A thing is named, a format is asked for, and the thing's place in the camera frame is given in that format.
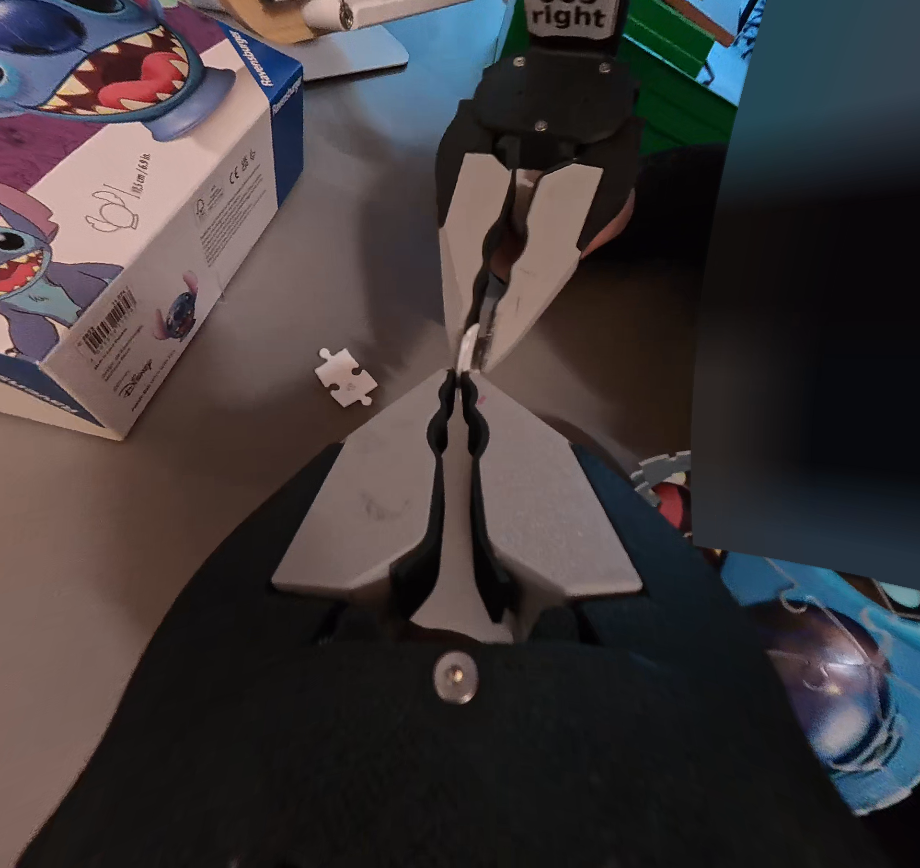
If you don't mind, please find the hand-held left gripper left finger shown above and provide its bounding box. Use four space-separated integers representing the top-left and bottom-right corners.
270 369 458 628

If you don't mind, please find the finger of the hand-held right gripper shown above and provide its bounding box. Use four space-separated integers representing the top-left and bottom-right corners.
438 151 518 373
474 163 606 374

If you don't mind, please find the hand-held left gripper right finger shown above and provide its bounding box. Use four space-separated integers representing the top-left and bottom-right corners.
460 370 644 645

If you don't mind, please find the blue puzzle ball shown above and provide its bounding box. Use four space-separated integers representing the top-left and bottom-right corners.
631 450 920 820

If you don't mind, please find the person's right forearm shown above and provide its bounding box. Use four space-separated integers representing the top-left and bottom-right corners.
632 145 730 258

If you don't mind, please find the printed cardboard puzzle box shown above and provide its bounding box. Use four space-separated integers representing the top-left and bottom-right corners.
0 0 304 442

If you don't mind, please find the person's right hand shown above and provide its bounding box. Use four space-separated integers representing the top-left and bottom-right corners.
578 188 639 259

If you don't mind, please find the green plastic bin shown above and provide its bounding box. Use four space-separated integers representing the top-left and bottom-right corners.
498 0 745 157

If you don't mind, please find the grey metal stand base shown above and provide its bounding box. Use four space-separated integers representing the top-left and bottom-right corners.
298 23 411 83

